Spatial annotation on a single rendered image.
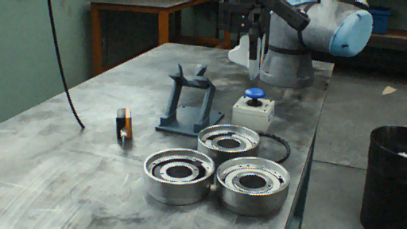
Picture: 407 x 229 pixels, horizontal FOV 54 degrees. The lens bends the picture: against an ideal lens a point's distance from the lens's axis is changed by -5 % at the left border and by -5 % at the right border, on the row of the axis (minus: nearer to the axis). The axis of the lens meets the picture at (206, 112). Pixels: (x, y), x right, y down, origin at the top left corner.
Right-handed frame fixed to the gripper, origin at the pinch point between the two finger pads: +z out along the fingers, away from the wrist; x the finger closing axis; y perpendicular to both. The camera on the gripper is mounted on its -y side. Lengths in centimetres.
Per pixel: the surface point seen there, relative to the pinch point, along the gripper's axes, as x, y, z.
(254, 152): 17.7, -4.7, 7.7
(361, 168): -144, -34, 91
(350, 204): -105, -29, 91
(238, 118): 3.5, 2.2, 8.6
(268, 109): 1.7, -3.3, 6.3
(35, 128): 20.0, 38.9, 10.8
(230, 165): 23.8, -2.5, 7.6
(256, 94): 1.6, -0.6, 3.6
